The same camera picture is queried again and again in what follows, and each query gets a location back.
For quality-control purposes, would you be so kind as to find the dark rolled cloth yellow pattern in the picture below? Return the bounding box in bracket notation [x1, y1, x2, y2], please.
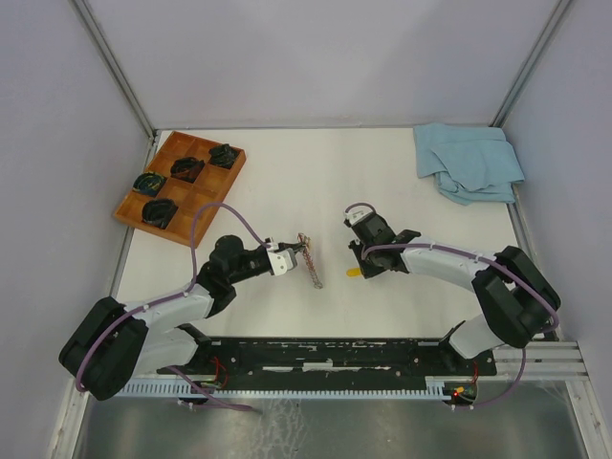
[132, 172, 166, 197]

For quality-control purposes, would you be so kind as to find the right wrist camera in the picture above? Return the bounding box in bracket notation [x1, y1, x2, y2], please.
[343, 208, 376, 228]

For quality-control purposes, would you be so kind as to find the dark rolled cloth far right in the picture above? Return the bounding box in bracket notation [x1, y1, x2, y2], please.
[208, 143, 239, 169]

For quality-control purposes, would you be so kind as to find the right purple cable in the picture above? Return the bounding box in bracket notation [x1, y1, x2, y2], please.
[344, 203, 560, 411]

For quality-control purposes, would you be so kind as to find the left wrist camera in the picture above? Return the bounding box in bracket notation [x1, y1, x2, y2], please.
[267, 249, 294, 276]

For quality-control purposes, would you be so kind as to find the light blue cloth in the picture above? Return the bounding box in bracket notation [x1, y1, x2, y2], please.
[413, 123, 525, 206]

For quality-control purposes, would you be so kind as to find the light blue cable duct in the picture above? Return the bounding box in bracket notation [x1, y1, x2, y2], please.
[114, 377, 455, 398]

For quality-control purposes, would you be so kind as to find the wooden compartment tray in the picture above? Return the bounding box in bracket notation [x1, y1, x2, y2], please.
[114, 131, 246, 246]

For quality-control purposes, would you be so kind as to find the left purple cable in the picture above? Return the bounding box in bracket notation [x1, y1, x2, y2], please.
[76, 203, 276, 412]

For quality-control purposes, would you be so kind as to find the dark rolled cloth centre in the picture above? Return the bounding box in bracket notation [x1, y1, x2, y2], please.
[170, 157, 206, 183]

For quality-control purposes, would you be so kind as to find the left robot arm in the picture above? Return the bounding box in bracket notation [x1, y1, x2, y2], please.
[58, 235, 308, 401]

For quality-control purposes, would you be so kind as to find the purple cable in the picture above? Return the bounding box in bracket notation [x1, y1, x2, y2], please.
[344, 203, 560, 411]
[76, 203, 276, 412]

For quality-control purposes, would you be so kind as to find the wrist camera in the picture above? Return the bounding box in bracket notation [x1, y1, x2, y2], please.
[267, 249, 294, 276]
[343, 208, 376, 228]

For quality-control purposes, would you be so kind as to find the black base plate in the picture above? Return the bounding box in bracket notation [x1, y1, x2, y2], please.
[178, 333, 497, 391]

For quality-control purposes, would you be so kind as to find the dark rolled cloth front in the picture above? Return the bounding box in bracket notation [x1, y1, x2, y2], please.
[142, 198, 178, 230]

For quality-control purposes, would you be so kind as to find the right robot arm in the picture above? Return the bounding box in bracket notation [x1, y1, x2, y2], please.
[344, 204, 560, 374]

